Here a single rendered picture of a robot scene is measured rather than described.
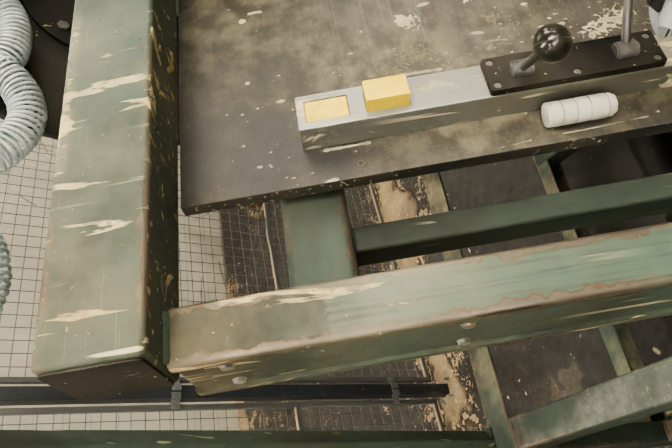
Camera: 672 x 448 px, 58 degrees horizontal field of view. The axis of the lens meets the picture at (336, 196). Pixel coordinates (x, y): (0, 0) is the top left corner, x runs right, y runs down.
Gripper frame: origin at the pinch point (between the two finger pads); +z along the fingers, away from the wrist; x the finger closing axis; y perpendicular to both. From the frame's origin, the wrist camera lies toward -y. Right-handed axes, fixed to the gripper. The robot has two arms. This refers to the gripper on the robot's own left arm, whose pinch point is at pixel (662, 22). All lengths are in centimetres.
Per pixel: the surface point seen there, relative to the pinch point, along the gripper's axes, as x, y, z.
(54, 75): -65, -79, 41
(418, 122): -22.8, -9.1, 10.3
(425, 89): -20.6, -11.2, 8.0
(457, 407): 6, -13, 252
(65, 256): -62, -8, 2
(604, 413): 5, 25, 94
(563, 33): -12.0, -1.6, -3.7
